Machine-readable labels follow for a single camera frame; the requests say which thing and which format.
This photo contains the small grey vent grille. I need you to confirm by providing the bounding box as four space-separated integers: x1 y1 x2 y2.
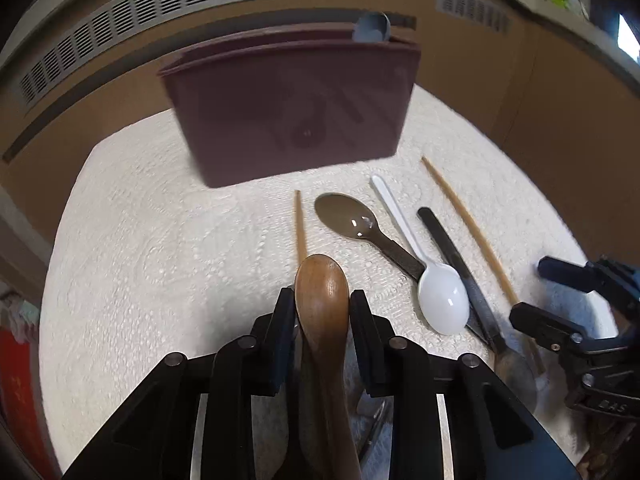
436 0 511 34

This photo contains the bamboo chopstick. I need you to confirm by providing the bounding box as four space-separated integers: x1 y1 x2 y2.
294 190 307 266
421 156 520 306

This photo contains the blue plastic spoon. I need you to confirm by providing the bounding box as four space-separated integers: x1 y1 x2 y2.
352 12 390 44

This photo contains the dark brown glossy spoon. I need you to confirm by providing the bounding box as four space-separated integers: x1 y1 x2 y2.
314 193 426 282

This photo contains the white plastic spoon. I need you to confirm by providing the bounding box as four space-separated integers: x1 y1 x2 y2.
370 174 470 336

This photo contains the red paper banner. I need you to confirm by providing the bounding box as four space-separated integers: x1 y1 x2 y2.
1 328 60 479

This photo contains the white kitchen countertop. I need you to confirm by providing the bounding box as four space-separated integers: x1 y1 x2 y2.
509 0 639 89

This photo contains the black handled metal spoon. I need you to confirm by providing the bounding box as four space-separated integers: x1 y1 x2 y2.
418 207 538 413

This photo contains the maroon utensil holder box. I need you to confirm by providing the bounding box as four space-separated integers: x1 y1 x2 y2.
158 24 421 188

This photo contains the brown wooden spoon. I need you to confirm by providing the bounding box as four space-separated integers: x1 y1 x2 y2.
295 254 361 479

